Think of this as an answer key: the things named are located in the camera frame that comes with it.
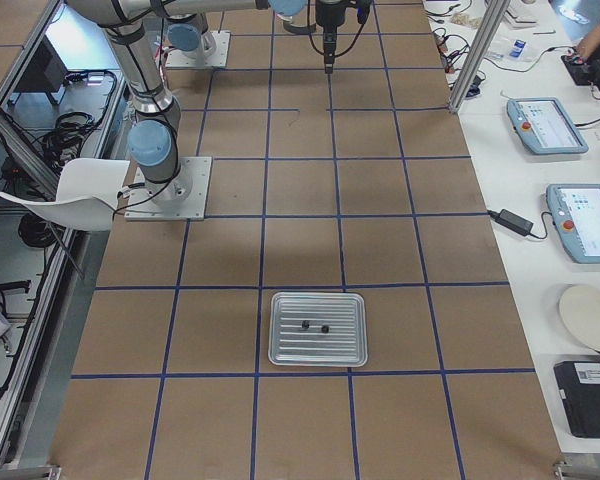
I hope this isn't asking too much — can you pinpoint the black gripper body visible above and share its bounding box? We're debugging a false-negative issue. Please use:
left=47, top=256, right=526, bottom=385
left=315, top=0, right=355, bottom=56

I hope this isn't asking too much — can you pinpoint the ribbed metal tray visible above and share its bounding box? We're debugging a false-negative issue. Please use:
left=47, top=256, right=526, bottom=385
left=268, top=292, right=368, bottom=368

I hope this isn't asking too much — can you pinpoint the far blue teach pendant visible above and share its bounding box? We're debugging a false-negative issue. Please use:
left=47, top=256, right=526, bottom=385
left=506, top=97, right=589, bottom=155

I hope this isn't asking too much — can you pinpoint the blue teach pendant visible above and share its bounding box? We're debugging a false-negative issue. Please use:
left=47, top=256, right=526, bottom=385
left=546, top=184, right=600, bottom=264
left=506, top=97, right=589, bottom=155

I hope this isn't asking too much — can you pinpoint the black power adapter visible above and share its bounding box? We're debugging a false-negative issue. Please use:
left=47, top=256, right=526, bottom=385
left=487, top=209, right=548, bottom=240

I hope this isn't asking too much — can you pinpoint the white plastic chair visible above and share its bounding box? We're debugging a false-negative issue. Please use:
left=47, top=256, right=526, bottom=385
left=0, top=158, right=130, bottom=231

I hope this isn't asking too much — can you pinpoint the near blue teach pendant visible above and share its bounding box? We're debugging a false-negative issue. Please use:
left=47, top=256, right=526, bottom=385
left=546, top=184, right=600, bottom=264

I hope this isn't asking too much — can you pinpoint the white plate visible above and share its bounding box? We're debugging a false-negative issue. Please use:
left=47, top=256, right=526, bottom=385
left=558, top=285, right=600, bottom=352

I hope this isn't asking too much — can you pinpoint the black box with label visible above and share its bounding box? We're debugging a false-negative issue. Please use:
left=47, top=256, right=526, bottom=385
left=554, top=361, right=600, bottom=439

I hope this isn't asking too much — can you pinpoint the aluminium frame post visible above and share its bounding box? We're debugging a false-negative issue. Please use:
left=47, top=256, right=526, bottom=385
left=448, top=0, right=510, bottom=114

